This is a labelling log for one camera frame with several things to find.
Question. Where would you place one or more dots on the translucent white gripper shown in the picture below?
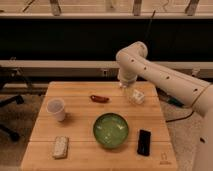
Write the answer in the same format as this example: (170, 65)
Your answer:
(127, 90)

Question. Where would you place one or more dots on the red pepper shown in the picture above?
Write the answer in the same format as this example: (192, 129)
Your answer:
(99, 99)

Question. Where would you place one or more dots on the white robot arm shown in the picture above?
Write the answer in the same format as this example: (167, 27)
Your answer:
(191, 91)

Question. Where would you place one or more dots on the white plastic bottle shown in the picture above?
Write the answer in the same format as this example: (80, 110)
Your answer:
(137, 97)

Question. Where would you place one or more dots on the green bowl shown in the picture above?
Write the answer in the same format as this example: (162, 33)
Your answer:
(110, 130)

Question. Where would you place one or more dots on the black rectangular device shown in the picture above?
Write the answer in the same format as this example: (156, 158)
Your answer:
(144, 143)

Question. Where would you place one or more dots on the white sponge block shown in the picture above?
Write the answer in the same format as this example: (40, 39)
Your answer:
(60, 147)

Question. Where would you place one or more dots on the black office chair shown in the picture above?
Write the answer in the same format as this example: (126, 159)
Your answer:
(5, 76)

